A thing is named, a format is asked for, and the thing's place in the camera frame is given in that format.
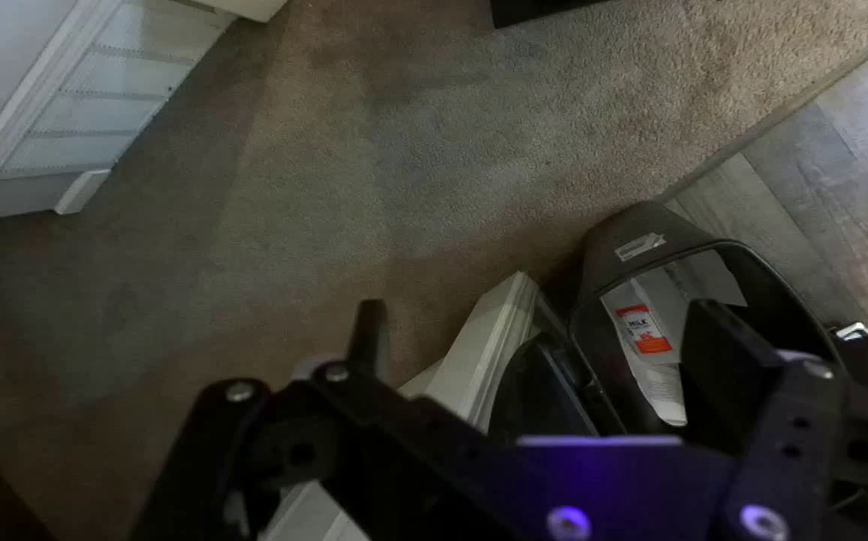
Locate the orange white label sticker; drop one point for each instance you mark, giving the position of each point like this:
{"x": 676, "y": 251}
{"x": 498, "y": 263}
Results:
{"x": 645, "y": 332}

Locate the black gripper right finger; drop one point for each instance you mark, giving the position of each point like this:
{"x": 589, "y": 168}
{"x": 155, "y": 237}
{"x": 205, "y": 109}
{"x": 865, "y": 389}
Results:
{"x": 787, "y": 450}

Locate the white panelled closet door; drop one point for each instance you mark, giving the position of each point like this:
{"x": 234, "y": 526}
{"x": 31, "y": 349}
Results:
{"x": 62, "y": 92}

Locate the black trash bin closed lid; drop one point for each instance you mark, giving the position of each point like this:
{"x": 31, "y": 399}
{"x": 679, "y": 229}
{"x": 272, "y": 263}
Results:
{"x": 541, "y": 391}

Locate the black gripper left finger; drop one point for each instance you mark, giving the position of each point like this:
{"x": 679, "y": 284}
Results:
{"x": 202, "y": 450}

